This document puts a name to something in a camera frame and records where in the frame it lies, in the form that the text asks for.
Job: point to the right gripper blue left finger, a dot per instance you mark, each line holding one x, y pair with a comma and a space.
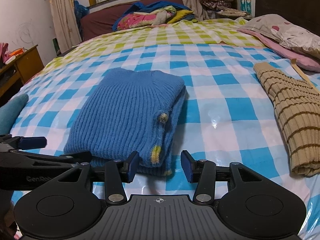
122, 170

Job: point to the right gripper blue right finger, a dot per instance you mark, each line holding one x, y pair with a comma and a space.
196, 171

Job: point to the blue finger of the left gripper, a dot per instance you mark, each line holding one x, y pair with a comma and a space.
32, 142
74, 158

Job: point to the blue knit striped sweater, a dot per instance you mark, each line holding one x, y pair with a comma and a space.
130, 111

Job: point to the pile of colourful clothes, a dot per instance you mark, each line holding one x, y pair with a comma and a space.
154, 14

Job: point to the teal folded garment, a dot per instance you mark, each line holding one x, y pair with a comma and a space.
10, 112

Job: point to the checkered blue green bedsheet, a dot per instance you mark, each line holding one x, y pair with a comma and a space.
226, 115

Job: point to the wooden side cabinet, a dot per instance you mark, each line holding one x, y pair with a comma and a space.
17, 73

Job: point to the orange object on cabinet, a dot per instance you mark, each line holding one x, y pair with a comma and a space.
13, 55

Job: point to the pink floral quilt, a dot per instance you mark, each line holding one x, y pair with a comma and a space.
4, 52

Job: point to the green bottle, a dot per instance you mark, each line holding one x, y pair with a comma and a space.
56, 47

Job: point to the beige brown striped sweater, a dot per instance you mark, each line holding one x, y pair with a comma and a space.
296, 109

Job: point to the maroon sofa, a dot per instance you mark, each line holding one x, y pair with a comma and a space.
100, 22

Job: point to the blue hanging bag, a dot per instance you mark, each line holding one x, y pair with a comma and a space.
80, 11

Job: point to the left beige curtain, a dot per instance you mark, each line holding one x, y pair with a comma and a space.
65, 25

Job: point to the pink pillow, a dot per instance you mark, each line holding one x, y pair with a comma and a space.
302, 61

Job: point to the white patterned pillow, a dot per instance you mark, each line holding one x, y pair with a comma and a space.
288, 35

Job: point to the dark wooden headboard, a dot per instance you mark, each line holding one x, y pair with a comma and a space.
304, 13

